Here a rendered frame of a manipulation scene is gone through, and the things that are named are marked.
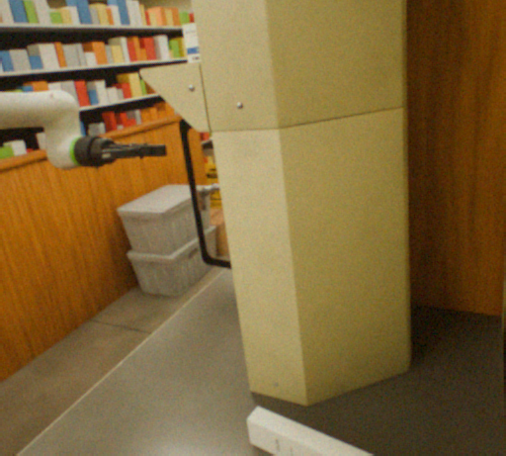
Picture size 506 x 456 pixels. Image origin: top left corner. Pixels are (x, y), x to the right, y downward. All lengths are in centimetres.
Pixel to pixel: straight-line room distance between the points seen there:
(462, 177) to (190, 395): 66
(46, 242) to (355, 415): 239
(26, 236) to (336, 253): 233
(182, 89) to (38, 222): 227
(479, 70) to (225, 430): 76
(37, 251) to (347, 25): 249
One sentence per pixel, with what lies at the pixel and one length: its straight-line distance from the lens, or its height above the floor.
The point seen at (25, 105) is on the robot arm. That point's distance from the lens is 136.
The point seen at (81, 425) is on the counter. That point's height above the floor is 94.
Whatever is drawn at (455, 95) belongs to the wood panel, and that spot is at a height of 139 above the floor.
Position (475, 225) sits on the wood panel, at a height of 114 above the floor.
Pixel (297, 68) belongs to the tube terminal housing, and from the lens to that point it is 62.
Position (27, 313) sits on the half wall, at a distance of 293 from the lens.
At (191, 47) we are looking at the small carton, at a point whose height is 153.
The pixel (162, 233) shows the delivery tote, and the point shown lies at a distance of 299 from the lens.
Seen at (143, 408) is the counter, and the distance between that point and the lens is 89.
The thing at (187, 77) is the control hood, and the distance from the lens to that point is 67.
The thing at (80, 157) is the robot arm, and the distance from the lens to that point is 138.
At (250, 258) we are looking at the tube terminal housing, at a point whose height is 121.
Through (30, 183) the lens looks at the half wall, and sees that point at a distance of 284.
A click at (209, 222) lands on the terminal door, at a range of 116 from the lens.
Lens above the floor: 150
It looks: 18 degrees down
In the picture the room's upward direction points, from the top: 7 degrees counter-clockwise
